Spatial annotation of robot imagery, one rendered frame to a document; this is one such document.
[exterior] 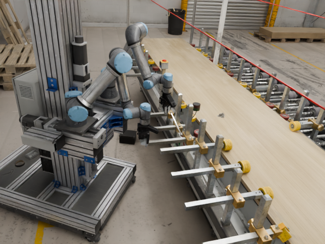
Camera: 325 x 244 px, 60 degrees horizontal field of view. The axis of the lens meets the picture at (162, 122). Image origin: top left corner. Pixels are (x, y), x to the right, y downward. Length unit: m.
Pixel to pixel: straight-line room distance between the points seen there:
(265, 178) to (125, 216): 1.38
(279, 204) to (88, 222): 1.44
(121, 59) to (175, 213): 1.63
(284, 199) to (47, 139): 1.57
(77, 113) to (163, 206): 1.43
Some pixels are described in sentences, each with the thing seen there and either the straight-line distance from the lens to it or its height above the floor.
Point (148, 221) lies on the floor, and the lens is 2.74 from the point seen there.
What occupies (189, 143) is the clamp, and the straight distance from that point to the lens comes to 2.23.
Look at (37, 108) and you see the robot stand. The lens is 2.36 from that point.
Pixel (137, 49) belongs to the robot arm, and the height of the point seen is 1.48.
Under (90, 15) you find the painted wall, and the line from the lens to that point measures 9.84.
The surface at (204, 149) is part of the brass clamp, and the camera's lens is 1.98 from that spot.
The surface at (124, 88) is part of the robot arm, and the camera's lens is 2.00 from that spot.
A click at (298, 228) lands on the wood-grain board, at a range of 1.74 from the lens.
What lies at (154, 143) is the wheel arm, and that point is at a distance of 2.17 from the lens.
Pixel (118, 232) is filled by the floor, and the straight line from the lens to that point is 2.66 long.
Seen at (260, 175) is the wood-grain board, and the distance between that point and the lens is 1.98.
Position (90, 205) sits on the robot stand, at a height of 0.21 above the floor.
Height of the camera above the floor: 2.08
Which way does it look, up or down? 30 degrees down
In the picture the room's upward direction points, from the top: 4 degrees clockwise
